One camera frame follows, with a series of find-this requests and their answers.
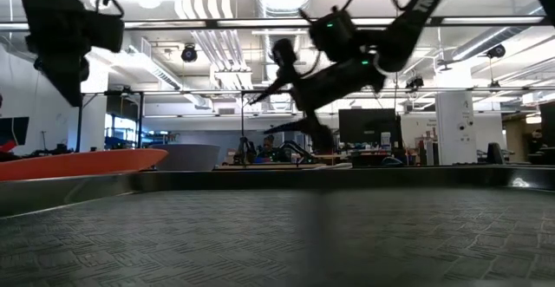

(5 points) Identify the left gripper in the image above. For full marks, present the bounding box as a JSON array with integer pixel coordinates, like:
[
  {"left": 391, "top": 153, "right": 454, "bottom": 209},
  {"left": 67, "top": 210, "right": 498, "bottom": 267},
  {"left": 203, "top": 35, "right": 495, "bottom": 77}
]
[{"left": 3, "top": 0, "right": 91, "bottom": 108}]

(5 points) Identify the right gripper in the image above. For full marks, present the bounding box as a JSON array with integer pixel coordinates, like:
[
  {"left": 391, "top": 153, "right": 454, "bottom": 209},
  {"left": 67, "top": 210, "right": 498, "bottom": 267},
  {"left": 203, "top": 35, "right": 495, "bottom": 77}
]
[{"left": 248, "top": 56, "right": 388, "bottom": 153}]

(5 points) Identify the pink round plate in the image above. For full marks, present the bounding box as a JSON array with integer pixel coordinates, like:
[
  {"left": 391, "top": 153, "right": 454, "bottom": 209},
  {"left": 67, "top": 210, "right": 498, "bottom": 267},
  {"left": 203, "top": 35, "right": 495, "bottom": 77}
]
[{"left": 0, "top": 147, "right": 169, "bottom": 183}]

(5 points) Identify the black plastic tray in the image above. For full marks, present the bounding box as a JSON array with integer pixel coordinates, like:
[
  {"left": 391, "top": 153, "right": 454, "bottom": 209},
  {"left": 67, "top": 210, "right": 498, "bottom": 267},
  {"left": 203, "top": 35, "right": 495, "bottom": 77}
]
[{"left": 0, "top": 164, "right": 555, "bottom": 287}]

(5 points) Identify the person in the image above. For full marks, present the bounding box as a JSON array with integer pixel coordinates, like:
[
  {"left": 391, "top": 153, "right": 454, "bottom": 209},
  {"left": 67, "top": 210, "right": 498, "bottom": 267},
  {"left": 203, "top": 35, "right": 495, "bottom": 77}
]
[
  {"left": 529, "top": 128, "right": 546, "bottom": 152},
  {"left": 258, "top": 134, "right": 281, "bottom": 163}
]

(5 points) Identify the black computer monitor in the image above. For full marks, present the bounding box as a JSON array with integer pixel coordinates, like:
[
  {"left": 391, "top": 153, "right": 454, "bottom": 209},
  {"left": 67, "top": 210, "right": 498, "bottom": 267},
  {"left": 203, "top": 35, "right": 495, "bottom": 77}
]
[{"left": 337, "top": 108, "right": 403, "bottom": 146}]

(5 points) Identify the white pillar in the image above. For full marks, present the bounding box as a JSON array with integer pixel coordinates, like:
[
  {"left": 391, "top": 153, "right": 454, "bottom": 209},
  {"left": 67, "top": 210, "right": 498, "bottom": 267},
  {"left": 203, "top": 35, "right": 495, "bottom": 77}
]
[{"left": 434, "top": 90, "right": 479, "bottom": 166}]

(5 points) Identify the black office chair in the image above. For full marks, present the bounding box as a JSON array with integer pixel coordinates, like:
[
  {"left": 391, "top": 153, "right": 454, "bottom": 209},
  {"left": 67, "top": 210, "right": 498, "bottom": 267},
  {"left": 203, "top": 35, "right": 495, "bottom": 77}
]
[{"left": 485, "top": 142, "right": 506, "bottom": 166}]

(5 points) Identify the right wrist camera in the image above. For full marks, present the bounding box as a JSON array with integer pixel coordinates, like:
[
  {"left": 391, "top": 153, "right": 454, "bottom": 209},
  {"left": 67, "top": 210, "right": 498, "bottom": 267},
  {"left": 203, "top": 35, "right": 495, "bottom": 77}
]
[{"left": 271, "top": 37, "right": 299, "bottom": 80}]

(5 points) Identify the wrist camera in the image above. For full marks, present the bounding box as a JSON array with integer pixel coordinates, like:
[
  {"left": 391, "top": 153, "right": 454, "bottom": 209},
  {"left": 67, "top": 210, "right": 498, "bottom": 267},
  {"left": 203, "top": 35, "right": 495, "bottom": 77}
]
[
  {"left": 271, "top": 37, "right": 299, "bottom": 80},
  {"left": 84, "top": 11, "right": 126, "bottom": 55}
]

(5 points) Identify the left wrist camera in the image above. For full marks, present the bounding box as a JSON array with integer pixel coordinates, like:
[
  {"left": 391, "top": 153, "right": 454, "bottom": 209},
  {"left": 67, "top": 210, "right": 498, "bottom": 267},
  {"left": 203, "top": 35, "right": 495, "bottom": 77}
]
[{"left": 84, "top": 11, "right": 126, "bottom": 55}]

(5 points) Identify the dark wall screen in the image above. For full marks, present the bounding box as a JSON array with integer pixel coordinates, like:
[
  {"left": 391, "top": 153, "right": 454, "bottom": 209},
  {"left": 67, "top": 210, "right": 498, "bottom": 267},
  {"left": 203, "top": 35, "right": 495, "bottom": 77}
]
[{"left": 0, "top": 116, "right": 30, "bottom": 147}]

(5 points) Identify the black metal frame stand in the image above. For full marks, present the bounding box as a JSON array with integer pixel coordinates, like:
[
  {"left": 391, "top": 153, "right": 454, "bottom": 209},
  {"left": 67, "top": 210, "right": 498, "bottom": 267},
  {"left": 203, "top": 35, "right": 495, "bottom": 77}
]
[{"left": 76, "top": 89, "right": 145, "bottom": 153}]

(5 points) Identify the black overhead frame bar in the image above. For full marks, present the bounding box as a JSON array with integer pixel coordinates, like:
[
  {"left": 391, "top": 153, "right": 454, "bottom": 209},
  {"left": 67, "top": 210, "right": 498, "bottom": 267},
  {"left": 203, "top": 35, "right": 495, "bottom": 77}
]
[{"left": 0, "top": 16, "right": 555, "bottom": 31}]

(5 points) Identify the black ceiling dome camera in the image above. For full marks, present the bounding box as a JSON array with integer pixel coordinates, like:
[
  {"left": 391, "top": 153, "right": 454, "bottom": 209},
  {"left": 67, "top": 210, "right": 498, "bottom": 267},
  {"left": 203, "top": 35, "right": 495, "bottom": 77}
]
[
  {"left": 180, "top": 43, "right": 199, "bottom": 64},
  {"left": 486, "top": 43, "right": 507, "bottom": 61}
]

